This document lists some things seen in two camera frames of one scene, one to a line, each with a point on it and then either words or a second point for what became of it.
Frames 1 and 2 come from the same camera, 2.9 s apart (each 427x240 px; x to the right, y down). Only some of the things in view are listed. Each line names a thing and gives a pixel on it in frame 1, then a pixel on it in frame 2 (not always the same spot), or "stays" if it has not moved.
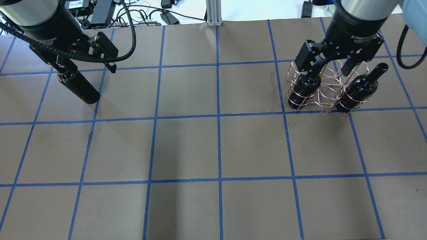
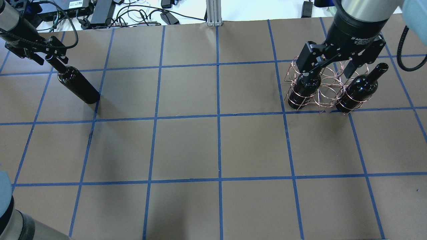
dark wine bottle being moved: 75,81 stays
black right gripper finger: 310,55 stays
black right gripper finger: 348,67 stays
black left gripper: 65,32 -> 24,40
